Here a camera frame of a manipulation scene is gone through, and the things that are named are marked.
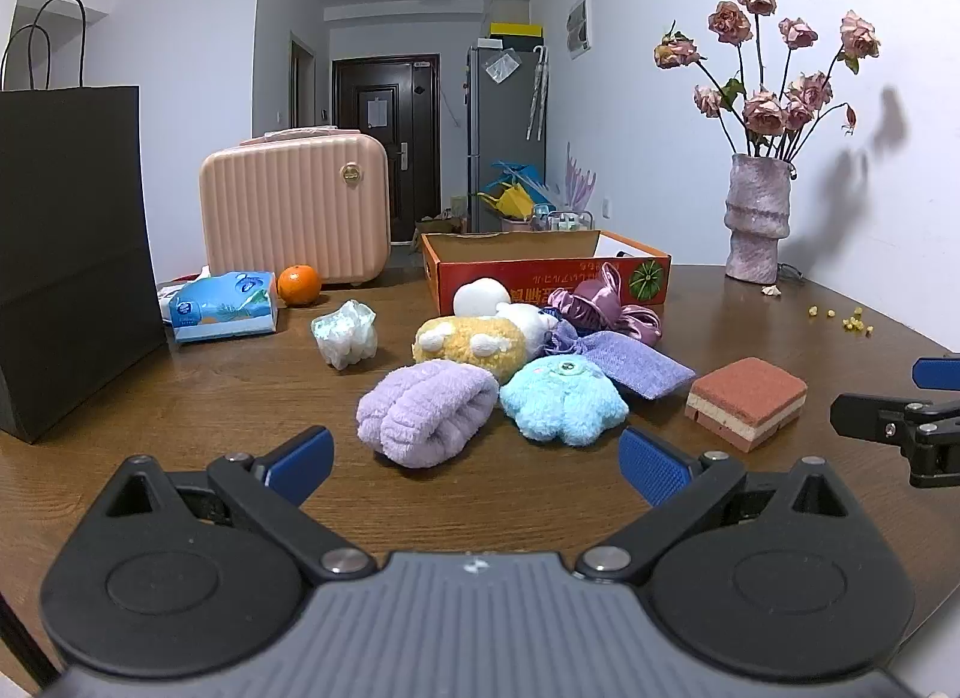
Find yellow and white sheep plush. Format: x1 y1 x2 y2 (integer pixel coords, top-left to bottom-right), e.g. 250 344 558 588
412 302 560 385

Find purple knitted pouch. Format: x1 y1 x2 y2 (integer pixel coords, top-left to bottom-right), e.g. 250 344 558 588
544 326 697 400

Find grey refrigerator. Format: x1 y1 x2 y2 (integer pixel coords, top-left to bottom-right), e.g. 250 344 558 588
466 44 547 234

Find brown cardboard box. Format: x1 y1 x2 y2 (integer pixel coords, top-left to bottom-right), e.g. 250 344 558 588
415 216 470 243

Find dark brown entrance door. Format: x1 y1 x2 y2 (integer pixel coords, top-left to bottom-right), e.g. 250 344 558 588
332 55 440 243

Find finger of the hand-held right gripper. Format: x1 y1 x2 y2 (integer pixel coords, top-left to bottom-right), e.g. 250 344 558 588
913 353 960 392
830 393 960 490

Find orange fruit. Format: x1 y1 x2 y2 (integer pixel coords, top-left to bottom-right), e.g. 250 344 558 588
277 264 323 307

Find white round cup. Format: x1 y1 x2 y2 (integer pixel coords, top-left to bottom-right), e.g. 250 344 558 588
453 278 512 316

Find side room door frame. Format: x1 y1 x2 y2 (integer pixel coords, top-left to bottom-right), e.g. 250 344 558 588
291 34 316 130

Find yellow and black box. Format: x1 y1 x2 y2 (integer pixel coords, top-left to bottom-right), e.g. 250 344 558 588
490 23 545 48

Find translucent plastic bag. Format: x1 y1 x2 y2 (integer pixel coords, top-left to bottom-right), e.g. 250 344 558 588
311 299 378 371

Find pink ribbed suitcase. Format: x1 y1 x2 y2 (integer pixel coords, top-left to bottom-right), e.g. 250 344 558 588
199 128 391 287

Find blue tissue pack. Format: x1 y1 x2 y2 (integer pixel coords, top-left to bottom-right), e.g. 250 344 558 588
166 270 280 345

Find metal trolley with bottles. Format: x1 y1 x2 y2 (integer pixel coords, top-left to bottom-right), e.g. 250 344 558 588
534 205 599 232

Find bunch of dried pink roses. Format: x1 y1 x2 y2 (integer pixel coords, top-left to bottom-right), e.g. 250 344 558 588
654 0 882 160

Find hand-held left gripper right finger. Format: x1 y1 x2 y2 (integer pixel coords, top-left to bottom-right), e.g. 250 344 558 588
574 426 852 585

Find light blue plush toy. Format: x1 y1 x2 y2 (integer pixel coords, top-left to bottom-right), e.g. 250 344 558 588
499 355 629 445

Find black paper bag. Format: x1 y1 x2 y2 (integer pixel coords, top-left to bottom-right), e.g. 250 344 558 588
0 0 167 444

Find white wall electrical panel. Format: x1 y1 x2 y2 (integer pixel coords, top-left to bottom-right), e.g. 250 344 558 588
566 0 593 61

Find orange cardboard box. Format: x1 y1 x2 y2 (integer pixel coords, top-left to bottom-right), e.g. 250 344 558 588
418 229 672 318

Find purple fluffy towel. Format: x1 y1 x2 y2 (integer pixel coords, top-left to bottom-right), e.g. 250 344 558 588
356 359 500 470

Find yellow watering can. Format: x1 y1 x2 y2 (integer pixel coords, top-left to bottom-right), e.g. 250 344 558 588
478 184 535 219

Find purple flower wall decal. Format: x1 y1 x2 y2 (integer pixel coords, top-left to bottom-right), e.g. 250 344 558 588
562 143 597 215

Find blue plastic rack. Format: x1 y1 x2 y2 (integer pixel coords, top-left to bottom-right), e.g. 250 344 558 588
491 159 546 193

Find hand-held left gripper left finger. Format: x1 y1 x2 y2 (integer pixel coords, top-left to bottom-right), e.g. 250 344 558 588
103 426 377 583

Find red layered sponge block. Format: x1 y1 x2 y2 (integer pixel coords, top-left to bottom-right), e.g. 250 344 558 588
685 358 809 453

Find scattered yellow flower bits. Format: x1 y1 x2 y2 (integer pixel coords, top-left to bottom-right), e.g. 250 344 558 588
806 304 875 335

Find mottled purple ceramic vase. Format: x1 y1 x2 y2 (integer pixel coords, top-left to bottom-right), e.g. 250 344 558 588
724 153 797 285

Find pink satin bow scrunchie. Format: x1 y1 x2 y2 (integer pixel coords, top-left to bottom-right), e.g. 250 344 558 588
547 261 665 346

